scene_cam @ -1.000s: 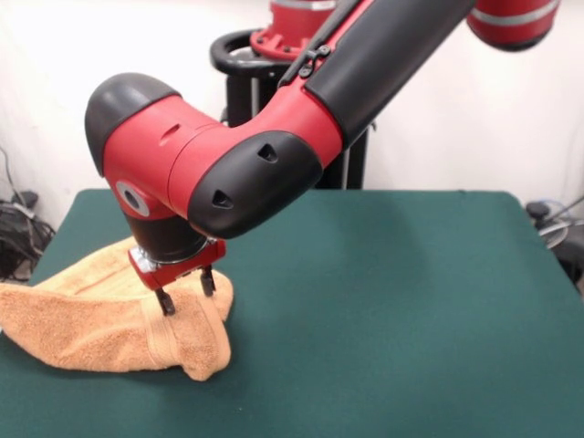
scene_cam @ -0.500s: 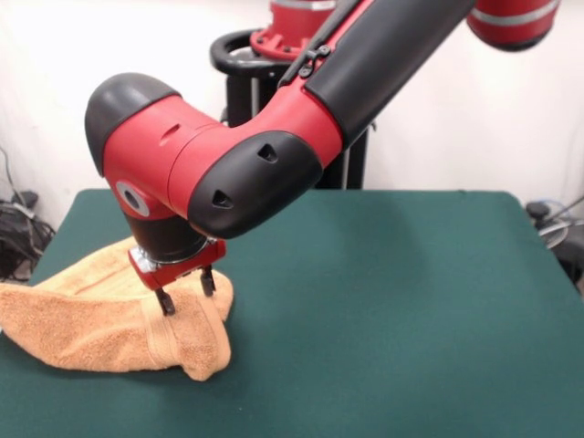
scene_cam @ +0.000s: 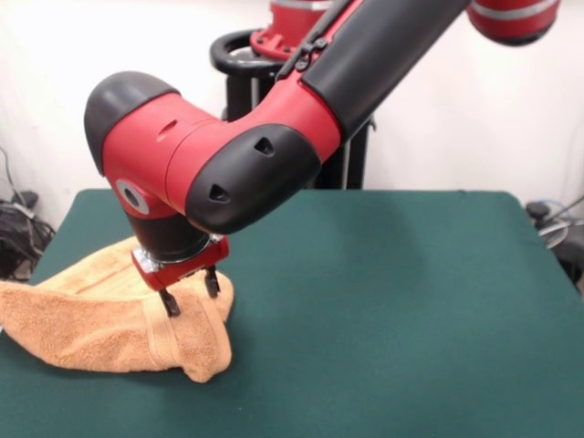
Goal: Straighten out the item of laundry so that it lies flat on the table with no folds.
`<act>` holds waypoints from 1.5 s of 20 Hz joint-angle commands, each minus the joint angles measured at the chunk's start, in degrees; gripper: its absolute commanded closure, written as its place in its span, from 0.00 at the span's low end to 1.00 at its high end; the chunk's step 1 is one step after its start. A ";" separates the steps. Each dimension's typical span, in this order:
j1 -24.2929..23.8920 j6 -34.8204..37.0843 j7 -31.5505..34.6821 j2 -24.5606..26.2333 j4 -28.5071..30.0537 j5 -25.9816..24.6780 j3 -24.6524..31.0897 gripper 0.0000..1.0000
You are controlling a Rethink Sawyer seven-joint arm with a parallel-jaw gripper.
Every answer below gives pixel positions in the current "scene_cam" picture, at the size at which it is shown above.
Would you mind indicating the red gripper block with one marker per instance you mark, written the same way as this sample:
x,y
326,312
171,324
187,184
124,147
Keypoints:
x,y
182,271

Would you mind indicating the tan terry towel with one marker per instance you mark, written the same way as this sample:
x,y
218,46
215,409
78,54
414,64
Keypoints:
x,y
91,333

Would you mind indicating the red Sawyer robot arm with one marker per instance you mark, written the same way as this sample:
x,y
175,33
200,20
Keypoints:
x,y
205,159

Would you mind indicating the dark green table cloth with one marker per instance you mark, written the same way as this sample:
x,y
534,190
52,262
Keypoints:
x,y
388,319

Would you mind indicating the grey chair base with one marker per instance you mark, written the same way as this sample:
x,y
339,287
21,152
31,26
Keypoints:
x,y
554,232

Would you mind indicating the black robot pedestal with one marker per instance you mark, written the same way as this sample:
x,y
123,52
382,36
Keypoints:
x,y
242,82

